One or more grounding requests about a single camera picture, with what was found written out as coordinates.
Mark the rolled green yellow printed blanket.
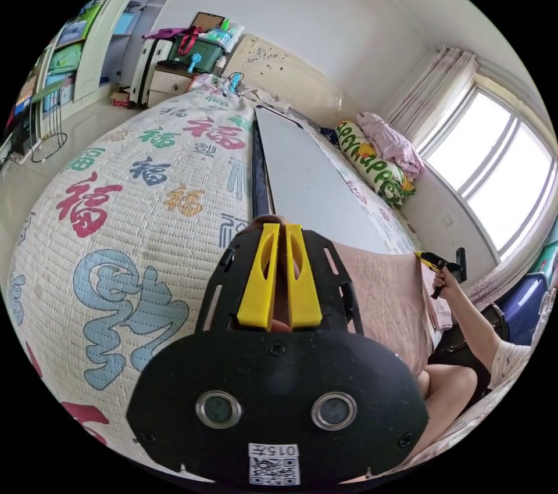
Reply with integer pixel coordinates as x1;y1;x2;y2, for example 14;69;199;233
334;119;417;209

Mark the pink bunched blanket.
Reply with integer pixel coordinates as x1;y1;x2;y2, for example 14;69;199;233
356;111;426;181

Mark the white cupboard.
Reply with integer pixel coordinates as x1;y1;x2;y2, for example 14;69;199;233
26;0;175;111

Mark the person's body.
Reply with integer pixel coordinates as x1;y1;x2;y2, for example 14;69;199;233
407;328;538;471

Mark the window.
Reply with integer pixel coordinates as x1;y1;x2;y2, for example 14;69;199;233
418;82;558;262

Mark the person's right hand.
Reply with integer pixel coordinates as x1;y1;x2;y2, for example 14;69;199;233
433;269;459;299

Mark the white suitcase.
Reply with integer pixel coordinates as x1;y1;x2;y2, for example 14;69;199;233
130;36;173;107

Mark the brown long sleeve shirt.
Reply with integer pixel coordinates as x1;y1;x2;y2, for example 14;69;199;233
252;214;439;380

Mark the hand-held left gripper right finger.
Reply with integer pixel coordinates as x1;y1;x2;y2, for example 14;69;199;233
285;223;323;332

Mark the person's right forearm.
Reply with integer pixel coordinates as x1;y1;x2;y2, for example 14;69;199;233
445;282;506;375

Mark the bed with printed quilt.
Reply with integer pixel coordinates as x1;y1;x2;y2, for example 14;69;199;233
8;34;432;467

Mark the cream nightstand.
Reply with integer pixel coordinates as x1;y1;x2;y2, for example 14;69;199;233
147;60;210;109

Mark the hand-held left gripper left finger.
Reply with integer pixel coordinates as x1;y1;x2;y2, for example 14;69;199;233
237;223;281;332

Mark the grey flat board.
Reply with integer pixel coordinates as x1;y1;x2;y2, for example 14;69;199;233
252;105;410;257

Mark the green storage box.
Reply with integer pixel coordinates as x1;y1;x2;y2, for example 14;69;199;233
167;25;238;70

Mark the pale pink curtain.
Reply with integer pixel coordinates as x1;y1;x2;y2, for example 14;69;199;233
382;45;480;142

